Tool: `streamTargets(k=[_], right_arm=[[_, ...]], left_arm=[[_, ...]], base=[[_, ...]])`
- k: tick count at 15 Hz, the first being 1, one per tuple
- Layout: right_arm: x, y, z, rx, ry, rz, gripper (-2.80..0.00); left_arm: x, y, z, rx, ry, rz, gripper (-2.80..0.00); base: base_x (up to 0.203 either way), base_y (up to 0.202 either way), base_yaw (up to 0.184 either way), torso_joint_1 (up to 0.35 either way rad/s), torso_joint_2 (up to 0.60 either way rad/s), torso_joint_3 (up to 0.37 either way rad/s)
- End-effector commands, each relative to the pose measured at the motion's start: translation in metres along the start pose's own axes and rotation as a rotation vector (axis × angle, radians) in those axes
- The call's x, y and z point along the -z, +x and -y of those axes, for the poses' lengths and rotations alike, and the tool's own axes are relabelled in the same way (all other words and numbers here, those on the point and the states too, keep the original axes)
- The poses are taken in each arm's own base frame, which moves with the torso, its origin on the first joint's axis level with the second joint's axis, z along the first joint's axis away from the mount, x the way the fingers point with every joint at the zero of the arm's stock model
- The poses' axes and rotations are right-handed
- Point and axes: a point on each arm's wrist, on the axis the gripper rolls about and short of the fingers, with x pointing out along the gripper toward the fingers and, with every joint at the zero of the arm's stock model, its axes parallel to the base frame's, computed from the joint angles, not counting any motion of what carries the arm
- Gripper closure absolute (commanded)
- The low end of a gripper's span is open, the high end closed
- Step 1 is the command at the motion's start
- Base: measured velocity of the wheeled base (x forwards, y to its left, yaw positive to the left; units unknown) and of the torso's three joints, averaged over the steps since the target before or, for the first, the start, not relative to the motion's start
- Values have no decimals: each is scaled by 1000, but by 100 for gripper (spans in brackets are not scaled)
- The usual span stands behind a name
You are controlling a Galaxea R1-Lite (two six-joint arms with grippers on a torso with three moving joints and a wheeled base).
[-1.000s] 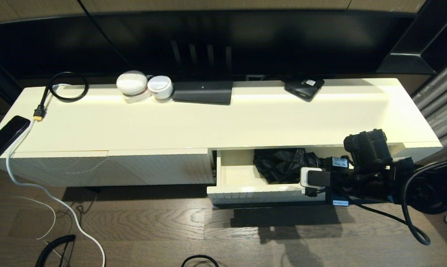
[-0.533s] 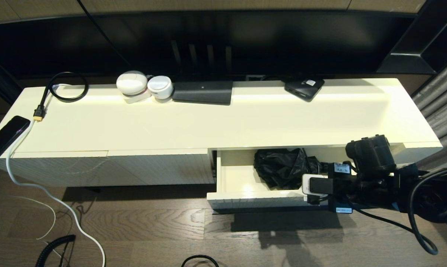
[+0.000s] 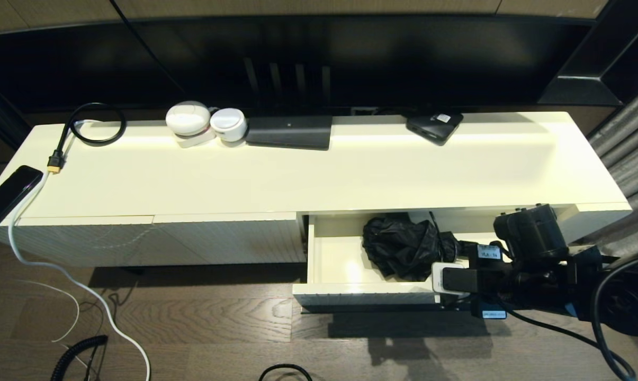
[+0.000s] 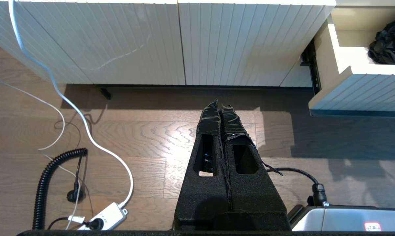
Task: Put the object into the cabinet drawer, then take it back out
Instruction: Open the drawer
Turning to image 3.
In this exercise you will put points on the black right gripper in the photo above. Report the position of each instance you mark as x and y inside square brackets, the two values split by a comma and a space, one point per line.
[496, 286]

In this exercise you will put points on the black folding umbrella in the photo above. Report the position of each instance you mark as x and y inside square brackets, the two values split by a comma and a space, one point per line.
[398, 246]

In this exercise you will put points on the white fluted drawer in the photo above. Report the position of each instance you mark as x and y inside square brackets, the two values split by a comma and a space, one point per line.
[340, 264]

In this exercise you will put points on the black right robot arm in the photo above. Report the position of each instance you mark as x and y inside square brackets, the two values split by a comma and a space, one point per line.
[536, 233]

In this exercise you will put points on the cream tv cabinet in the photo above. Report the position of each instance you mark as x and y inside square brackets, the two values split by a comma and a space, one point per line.
[191, 180]

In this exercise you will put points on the small black glossy device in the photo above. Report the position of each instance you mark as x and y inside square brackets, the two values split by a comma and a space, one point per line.
[432, 127]

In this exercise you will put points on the grey curtain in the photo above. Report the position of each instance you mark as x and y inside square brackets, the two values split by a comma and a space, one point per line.
[631, 148]

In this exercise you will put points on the black flat set-top box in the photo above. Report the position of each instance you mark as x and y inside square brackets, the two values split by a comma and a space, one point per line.
[289, 132]

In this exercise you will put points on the black television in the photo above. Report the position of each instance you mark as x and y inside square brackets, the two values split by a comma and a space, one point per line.
[350, 53]

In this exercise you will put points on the small white round device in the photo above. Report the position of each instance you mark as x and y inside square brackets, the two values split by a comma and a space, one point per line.
[227, 123]

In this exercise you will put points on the white flat device base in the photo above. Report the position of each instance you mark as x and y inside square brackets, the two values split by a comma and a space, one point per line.
[194, 140]

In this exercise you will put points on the large white round device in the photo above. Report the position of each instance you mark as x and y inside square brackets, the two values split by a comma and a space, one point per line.
[188, 117]

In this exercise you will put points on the black smartphone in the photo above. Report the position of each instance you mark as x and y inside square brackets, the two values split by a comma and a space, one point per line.
[9, 194]

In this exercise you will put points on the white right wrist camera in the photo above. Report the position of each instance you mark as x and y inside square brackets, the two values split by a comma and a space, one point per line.
[438, 278]

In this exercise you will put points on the black wall shelf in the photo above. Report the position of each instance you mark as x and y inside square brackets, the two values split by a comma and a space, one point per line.
[626, 53]

